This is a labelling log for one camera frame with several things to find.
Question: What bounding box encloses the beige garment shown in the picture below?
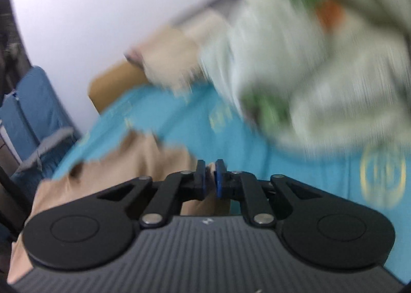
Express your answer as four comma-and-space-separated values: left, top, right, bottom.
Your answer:
6, 129, 232, 285

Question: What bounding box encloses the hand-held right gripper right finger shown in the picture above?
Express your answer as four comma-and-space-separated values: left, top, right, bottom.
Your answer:
214, 159, 322, 227

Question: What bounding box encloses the teal printed bed sheet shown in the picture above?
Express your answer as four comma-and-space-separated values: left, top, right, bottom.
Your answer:
53, 83, 411, 284

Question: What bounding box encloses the blue padded chair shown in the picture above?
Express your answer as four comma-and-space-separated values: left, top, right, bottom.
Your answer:
0, 66, 82, 191

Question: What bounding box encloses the light beige cloth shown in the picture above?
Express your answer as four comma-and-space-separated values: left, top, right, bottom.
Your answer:
124, 15, 232, 98

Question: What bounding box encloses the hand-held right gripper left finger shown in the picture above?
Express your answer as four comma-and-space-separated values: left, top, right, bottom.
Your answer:
96, 159, 208, 228

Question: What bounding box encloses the white green printed cloth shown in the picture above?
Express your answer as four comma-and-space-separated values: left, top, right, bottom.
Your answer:
197, 0, 411, 160

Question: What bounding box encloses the wooden headboard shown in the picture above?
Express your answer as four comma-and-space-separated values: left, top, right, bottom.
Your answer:
88, 61, 153, 115

